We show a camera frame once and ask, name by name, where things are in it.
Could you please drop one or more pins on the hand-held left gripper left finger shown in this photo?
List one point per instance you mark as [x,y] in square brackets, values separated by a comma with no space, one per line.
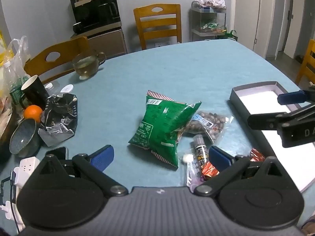
[103,156]

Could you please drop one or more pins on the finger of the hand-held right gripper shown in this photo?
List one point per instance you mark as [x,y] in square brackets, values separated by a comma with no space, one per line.
[290,97]
[265,121]

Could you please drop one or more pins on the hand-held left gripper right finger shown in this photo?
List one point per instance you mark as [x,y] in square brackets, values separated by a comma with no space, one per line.
[220,157]

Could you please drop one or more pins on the small bottle with dark label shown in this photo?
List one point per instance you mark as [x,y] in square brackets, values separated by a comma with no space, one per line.
[200,150]

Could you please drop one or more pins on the clear bag of nuts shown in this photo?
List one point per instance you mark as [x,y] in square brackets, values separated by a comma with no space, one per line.
[209,121]

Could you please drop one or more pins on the grey box with white inside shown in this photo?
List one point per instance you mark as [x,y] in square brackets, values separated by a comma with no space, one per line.
[290,167]

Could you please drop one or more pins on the green snack bag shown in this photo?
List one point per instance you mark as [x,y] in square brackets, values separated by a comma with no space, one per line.
[162,127]

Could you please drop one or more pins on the small white candy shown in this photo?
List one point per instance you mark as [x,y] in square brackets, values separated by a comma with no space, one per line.
[187,157]

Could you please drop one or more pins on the clear purple packet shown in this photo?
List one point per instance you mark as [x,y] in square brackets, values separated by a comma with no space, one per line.
[193,177]

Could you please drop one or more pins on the dark red candy wrapper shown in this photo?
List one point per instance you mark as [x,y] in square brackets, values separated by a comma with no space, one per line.
[257,154]

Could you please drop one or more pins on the dark shoes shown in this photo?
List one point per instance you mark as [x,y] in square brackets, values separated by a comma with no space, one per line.
[300,59]

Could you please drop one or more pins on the black smartphone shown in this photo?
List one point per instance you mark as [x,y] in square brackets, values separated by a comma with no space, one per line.
[57,152]

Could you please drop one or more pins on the wooden chair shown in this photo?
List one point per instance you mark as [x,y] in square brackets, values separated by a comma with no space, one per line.
[308,54]
[69,51]
[142,12]

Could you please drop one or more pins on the black foil bag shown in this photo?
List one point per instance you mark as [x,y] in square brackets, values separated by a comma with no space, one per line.
[59,120]

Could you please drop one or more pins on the white round lid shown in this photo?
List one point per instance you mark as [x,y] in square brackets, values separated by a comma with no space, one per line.
[67,88]

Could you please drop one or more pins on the white power strip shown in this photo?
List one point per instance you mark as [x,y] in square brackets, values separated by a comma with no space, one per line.
[25,168]

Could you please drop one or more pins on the orange fruit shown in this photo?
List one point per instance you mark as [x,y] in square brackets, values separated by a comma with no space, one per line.
[33,113]

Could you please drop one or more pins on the blue-grey ceramic bowl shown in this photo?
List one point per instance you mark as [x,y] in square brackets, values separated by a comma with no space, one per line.
[22,137]

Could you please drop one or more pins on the green tote bag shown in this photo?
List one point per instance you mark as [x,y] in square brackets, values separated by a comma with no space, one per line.
[232,36]

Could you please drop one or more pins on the small clear plastic bottle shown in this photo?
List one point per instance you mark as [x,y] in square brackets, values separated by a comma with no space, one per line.
[53,87]

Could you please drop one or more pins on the glass tea cup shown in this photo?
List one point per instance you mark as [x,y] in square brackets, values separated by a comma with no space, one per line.
[86,66]

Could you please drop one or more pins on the black paper cup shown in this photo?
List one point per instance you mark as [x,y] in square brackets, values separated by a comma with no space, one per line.
[35,93]

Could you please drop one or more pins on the white door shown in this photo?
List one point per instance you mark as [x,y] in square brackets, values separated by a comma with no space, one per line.
[246,12]

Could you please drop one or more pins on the bagged bread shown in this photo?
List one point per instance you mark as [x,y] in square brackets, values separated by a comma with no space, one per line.
[5,118]

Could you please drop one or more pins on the white charger plug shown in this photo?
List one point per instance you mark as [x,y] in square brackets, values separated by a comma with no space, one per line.
[8,209]

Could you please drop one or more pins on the green candy bags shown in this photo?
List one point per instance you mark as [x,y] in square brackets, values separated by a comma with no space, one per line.
[209,25]

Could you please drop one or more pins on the plastic water bottle green label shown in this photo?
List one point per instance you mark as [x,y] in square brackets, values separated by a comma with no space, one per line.
[16,88]

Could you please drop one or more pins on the grey-brown cabinet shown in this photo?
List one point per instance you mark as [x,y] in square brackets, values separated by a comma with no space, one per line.
[108,43]

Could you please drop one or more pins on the clear plastic shopping bag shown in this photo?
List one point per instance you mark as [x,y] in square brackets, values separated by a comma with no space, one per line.
[17,54]

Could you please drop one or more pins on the black coffee machine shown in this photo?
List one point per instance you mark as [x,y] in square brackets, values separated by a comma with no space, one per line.
[98,12]

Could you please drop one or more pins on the yellow package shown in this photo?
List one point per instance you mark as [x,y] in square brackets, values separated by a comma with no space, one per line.
[2,46]

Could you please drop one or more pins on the white wall socket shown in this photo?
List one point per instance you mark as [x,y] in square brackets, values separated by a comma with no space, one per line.
[161,44]

